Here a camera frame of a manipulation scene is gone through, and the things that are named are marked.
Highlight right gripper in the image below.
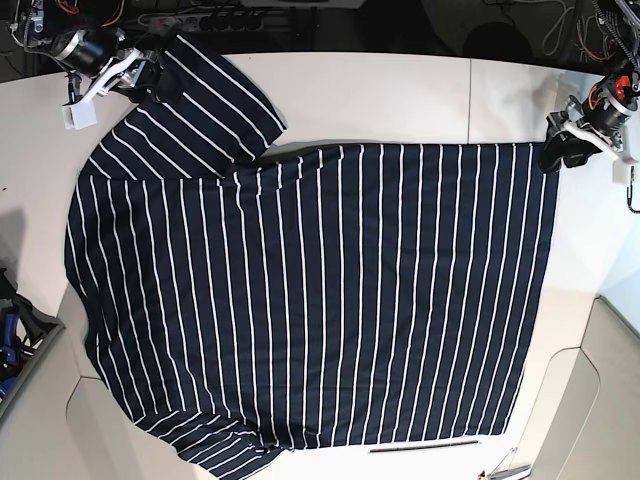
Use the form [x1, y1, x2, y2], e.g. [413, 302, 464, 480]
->
[51, 29, 181, 107]

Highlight grey white looped cable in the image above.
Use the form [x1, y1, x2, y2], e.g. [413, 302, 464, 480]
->
[542, 0, 591, 59]

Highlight blue items in bin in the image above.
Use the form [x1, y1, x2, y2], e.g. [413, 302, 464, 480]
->
[0, 267, 64, 401]

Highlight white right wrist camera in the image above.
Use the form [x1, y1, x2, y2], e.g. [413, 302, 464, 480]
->
[61, 101, 97, 130]

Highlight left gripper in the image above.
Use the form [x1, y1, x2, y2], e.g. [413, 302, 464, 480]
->
[538, 74, 639, 174]

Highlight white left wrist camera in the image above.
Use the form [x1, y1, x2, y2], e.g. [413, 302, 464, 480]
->
[612, 160, 639, 187]

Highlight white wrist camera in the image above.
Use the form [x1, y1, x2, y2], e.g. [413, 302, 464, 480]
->
[612, 160, 639, 187]
[61, 101, 97, 130]

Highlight white power strip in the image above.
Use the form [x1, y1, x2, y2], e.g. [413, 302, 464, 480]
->
[136, 10, 266, 34]

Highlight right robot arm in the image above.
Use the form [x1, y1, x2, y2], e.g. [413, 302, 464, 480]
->
[10, 1, 595, 179]

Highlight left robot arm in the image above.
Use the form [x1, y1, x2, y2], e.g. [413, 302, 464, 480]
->
[538, 1, 639, 174]

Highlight navy white striped T-shirt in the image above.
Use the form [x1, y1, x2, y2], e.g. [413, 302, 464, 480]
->
[64, 34, 559, 479]

